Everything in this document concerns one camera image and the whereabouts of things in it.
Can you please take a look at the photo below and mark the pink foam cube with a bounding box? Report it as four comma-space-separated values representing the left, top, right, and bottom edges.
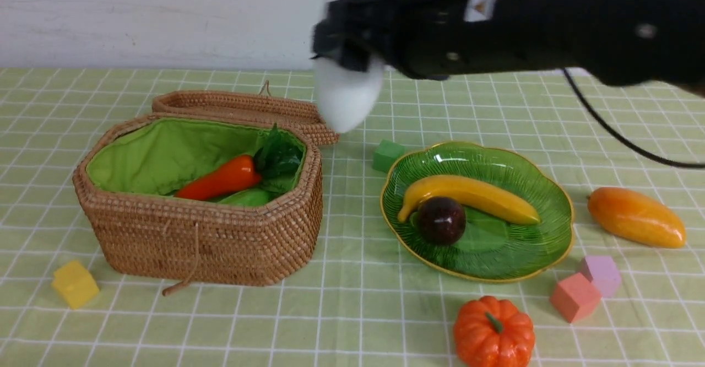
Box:
578, 255, 622, 298

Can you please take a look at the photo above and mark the yellow banana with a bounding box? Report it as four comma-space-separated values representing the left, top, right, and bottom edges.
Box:
397, 175, 541, 225

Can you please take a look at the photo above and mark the green cucumber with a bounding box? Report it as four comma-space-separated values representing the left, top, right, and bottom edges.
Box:
217, 188, 274, 207

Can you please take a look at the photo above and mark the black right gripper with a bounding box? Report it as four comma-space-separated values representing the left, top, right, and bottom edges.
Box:
311, 0, 551, 80

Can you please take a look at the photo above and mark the orange pumpkin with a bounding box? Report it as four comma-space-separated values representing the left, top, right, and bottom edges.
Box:
453, 296, 536, 366

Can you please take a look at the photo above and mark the salmon foam cube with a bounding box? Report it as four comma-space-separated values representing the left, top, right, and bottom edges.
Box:
549, 272, 602, 323

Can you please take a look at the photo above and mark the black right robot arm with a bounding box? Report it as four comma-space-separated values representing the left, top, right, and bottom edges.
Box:
313, 0, 704, 87

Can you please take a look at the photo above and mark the orange mango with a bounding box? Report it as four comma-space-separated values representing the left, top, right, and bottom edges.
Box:
587, 187, 687, 249

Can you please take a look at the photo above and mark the woven rattan basket lid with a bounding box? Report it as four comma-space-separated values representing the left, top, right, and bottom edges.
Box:
151, 82, 339, 145

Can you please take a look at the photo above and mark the yellow foam block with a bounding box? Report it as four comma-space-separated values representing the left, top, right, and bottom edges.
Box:
51, 260, 99, 310

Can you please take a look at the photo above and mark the green checkered tablecloth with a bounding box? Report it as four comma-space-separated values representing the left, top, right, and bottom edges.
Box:
1, 68, 704, 366

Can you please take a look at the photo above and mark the green foam cube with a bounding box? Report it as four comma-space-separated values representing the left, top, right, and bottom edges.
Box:
372, 139, 406, 174

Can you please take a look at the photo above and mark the purple mangosteen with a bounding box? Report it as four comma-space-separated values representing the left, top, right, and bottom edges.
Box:
415, 196, 467, 246

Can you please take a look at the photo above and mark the white radish with leaves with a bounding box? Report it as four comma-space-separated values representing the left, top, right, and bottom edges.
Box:
313, 0, 419, 134

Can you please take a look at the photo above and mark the woven rattan basket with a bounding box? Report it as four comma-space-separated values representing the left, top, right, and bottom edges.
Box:
73, 113, 323, 286

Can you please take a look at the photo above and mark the orange carrot with leaves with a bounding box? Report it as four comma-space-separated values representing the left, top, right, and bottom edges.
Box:
173, 125, 305, 201

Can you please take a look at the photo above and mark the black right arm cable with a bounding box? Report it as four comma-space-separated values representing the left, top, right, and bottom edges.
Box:
562, 68, 705, 170

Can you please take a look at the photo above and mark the green glass plate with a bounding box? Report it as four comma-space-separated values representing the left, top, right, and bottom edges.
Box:
379, 141, 575, 283

